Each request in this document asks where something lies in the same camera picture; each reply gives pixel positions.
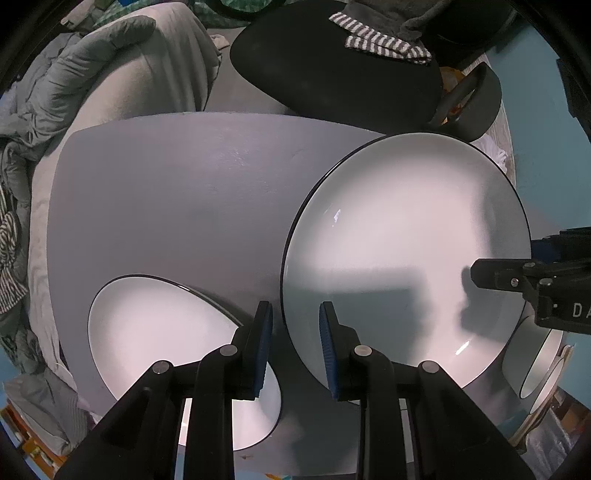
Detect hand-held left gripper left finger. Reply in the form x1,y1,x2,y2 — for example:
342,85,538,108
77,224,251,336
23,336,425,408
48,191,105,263
55,301,278,480

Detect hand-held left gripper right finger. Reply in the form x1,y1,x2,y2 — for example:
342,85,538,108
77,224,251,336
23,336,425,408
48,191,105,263
320,301,536,480

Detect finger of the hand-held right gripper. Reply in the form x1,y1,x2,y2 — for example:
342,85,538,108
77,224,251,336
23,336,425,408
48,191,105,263
471,257,561,301
530,228,591,265

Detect white bowl black rim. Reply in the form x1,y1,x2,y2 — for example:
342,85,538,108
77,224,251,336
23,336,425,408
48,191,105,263
502,318,565,401

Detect small white plate black rim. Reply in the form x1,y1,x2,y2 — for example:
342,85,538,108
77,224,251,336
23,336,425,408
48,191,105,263
87,275,282,450

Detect large white plate black rim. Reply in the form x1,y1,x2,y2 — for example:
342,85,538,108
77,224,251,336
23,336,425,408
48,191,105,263
279,132,533,407

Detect white plastic bag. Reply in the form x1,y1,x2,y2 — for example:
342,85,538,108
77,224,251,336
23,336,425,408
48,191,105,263
475,138,514,172

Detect silver crinkled plastic bag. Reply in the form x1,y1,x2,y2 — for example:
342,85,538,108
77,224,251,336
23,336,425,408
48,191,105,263
522,388,583,468

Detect colourful shopping bag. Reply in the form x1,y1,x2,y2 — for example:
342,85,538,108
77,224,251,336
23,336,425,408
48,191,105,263
438,66,478,121

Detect grey crumpled cloth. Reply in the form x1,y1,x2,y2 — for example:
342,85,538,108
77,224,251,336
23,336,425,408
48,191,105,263
2,318,100,457

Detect striped grey white cloth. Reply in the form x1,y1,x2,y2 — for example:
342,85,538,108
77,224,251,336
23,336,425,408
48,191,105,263
329,13,432,64

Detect black office chair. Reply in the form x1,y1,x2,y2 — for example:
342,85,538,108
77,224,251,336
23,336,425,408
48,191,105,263
229,0,518,144

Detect striped dark cloth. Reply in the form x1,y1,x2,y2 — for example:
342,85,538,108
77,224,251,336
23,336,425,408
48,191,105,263
0,203,29,315

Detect grey pants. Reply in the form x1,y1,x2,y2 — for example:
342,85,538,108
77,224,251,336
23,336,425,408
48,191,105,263
344,0,444,42

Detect grey puffy duvet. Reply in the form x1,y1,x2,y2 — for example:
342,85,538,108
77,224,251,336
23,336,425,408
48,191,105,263
0,16,155,204

